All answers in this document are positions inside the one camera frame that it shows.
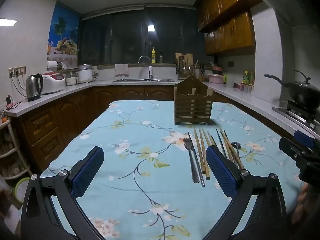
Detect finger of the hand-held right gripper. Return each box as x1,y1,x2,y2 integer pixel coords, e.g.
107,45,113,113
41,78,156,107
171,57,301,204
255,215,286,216
278,137,304,166
294,131,320,151

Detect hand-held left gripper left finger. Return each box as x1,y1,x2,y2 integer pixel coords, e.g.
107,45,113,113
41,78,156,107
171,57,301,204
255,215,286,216
20,146,110,240

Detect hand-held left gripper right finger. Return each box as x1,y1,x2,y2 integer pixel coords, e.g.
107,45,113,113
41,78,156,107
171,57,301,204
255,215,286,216
205,145,288,240

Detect wooden chopstick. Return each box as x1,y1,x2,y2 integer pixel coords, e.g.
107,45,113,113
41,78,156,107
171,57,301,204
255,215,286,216
202,129,213,148
222,134,241,171
193,127,206,174
219,128,245,170
199,129,210,180
207,130,218,146

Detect thin metal chopstick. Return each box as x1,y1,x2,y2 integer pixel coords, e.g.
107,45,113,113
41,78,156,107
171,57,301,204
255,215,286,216
187,132,205,188

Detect dark thin chopstick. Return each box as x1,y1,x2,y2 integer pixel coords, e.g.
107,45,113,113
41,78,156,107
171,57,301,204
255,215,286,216
216,130,227,159
223,130,233,156

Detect metal spoon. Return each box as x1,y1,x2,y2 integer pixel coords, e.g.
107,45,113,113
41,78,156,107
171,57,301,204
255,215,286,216
230,142,242,164

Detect metal fork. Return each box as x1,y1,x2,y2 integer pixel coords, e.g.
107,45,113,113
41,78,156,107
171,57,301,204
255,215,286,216
184,132,200,183

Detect wooden slatted utensil holder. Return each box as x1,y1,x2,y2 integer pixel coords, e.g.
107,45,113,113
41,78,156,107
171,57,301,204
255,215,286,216
174,74,214,125

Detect dish rack with utensils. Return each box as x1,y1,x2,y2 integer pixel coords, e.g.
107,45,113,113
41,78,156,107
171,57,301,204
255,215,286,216
176,56,198,79

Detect person's right hand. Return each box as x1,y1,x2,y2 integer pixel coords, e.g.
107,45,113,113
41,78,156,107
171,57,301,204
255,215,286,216
291,182,313,227

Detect gas stove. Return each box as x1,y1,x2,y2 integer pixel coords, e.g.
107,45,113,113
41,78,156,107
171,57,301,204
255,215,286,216
272,100,320,131

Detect black wok with lid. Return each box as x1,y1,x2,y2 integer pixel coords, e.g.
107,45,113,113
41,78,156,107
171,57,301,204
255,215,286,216
264,70,320,110

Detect brown wooden base cabinets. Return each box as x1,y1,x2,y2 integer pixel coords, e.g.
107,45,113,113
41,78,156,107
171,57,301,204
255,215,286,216
12,84,298,173

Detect green rimmed round lid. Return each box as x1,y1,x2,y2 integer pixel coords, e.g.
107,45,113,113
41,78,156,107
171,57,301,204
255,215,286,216
14,177,32,203

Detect blue floral tablecloth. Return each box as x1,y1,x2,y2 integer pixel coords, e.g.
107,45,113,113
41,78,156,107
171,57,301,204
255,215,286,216
40,100,313,240

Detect row of seasoning jars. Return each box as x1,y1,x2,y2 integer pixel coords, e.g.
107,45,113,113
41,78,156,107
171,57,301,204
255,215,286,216
234,82,254,93

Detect white storage shelf cart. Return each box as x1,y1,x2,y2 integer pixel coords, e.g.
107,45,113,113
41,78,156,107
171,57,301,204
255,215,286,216
0,110,33,181

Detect cooking oil bottle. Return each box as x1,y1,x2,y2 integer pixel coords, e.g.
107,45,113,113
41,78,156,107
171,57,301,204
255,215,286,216
243,70,255,85

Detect white kitchen countertop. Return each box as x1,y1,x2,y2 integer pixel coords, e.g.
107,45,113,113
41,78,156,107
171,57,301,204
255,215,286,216
5,76,320,141

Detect glass jar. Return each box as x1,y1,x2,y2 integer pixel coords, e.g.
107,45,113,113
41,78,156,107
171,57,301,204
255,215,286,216
65,71,78,86

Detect pink basin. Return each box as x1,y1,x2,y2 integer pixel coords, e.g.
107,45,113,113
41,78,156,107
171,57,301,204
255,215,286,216
207,74,225,84

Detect white rice cooker red panel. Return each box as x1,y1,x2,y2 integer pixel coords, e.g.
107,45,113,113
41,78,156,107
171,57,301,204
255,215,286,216
40,71,66,94

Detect white round cooker pot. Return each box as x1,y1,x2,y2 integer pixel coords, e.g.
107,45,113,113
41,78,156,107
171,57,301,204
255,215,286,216
77,64,94,83

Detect steel electric kettle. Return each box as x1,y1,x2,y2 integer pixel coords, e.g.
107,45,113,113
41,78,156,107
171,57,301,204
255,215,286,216
26,73,44,102

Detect steel sink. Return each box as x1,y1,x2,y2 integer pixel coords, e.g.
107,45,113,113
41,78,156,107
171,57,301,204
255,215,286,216
112,78,175,83

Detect hanging dish towel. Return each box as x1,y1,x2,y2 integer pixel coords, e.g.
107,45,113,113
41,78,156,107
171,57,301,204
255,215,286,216
115,64,129,78

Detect wooden cutting boards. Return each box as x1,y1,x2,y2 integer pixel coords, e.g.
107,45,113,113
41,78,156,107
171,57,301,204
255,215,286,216
175,52,194,67

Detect chrome faucet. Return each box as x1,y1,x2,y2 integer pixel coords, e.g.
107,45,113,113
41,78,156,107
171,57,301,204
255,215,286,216
138,56,151,79

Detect dark window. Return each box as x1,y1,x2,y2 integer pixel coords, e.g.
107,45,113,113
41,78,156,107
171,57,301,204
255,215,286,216
79,5,207,67

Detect black charger with cables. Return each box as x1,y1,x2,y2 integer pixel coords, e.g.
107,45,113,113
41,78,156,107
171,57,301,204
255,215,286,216
0,95,28,113

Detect wall power outlet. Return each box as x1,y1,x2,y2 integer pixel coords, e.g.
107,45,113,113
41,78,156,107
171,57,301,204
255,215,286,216
9,66,27,78

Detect brown wooden wall cabinets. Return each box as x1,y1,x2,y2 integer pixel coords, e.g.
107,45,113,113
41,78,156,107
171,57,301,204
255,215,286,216
197,0,265,56

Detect wall poster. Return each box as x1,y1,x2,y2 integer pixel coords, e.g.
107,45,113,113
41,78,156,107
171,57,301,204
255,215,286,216
47,2,80,69

